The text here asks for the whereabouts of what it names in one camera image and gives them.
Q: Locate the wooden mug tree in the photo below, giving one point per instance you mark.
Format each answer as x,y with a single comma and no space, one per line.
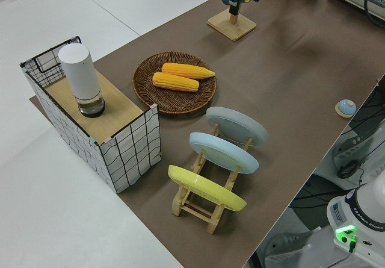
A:
233,28

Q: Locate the yellow corn cob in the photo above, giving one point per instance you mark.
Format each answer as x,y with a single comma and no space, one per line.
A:
176,82
189,70

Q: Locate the brown wicker basket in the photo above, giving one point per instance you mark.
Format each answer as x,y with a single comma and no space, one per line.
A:
177,102

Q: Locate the grey plate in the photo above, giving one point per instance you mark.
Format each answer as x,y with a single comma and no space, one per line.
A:
237,126

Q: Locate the blue bell wooden knob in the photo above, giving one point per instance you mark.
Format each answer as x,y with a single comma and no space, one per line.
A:
346,107

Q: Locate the light blue plate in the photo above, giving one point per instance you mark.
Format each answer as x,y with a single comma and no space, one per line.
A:
224,153

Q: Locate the white cylinder glass base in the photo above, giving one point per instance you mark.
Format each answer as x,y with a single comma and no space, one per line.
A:
81,75

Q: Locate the yellow plate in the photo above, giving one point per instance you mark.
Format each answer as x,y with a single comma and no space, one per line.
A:
207,189

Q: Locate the wooden plate rack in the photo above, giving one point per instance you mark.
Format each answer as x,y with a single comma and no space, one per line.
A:
200,212

